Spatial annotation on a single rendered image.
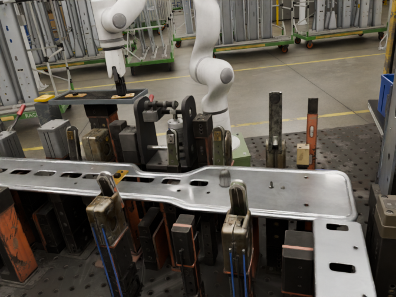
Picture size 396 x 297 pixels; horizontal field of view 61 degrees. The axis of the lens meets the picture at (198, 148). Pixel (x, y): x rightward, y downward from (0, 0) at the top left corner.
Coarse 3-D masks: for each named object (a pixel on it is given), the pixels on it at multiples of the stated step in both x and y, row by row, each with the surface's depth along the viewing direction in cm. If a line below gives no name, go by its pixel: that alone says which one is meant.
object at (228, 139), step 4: (228, 132) 110; (228, 136) 108; (212, 140) 107; (228, 140) 108; (212, 144) 107; (228, 144) 108; (212, 148) 108; (228, 148) 108; (212, 152) 109; (228, 152) 108; (212, 156) 110; (228, 156) 109; (232, 156) 115; (228, 160) 109; (232, 160) 116; (228, 164) 109; (232, 164) 114; (216, 228) 124; (216, 232) 122; (220, 232) 122
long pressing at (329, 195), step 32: (0, 160) 126; (32, 160) 122; (64, 160) 119; (64, 192) 101; (96, 192) 98; (128, 192) 96; (160, 192) 94; (192, 192) 92; (224, 192) 91; (256, 192) 89; (288, 192) 88; (320, 192) 86; (352, 192) 86
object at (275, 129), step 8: (272, 96) 92; (280, 96) 94; (272, 104) 97; (280, 104) 95; (272, 112) 97; (280, 112) 96; (272, 120) 98; (280, 120) 96; (272, 128) 99; (280, 128) 97; (280, 136) 98; (280, 144) 99
